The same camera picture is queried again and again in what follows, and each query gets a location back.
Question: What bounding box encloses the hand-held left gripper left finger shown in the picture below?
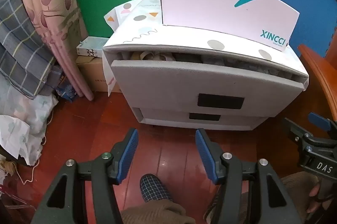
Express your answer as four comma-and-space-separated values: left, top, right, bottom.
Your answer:
30, 129, 139, 224

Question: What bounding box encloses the white cardboard box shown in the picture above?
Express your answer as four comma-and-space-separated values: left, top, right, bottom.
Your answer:
159, 0, 301, 52

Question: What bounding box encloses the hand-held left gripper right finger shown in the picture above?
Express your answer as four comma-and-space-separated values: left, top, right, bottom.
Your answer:
195, 128, 303, 224

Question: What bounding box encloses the grey lower drawer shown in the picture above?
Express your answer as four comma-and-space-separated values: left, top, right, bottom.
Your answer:
132, 107, 277, 126

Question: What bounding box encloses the white patterned cabinet cover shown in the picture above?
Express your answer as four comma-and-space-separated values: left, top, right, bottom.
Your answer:
103, 0, 303, 97

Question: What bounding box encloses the white floral cloth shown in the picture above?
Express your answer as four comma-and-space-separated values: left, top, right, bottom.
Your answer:
0, 76, 58, 165

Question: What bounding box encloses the orange wooden chair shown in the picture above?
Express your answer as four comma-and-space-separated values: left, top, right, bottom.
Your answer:
297, 44, 337, 122

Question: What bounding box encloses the small light blue box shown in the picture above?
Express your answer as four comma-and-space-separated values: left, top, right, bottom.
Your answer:
76, 36, 110, 58

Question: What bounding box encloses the blue plastic packet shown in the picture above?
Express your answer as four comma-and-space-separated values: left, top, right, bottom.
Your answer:
56, 79, 77, 102

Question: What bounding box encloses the person's right hand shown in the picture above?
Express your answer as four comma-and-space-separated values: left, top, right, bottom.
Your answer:
306, 184, 321, 214

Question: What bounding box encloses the grey plaid blanket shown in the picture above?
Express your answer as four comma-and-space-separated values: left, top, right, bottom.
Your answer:
0, 0, 62, 97

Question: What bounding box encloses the grey drawer cabinet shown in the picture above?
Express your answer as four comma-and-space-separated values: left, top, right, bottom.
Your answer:
103, 37, 310, 131

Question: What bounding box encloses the grey-fronted wooden drawer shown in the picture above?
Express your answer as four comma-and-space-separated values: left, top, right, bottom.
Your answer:
111, 50, 307, 118

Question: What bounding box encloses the pink floral curtain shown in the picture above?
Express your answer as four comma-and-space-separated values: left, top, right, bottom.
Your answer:
17, 0, 94, 101

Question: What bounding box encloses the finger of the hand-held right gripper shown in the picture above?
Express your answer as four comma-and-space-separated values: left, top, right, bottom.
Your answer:
309, 113, 337, 139
280, 118, 310, 147

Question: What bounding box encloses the plaid slipper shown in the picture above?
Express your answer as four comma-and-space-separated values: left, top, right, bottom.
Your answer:
139, 174, 173, 203

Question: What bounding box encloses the brown cardboard box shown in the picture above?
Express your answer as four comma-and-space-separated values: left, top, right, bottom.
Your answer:
76, 55, 122, 93

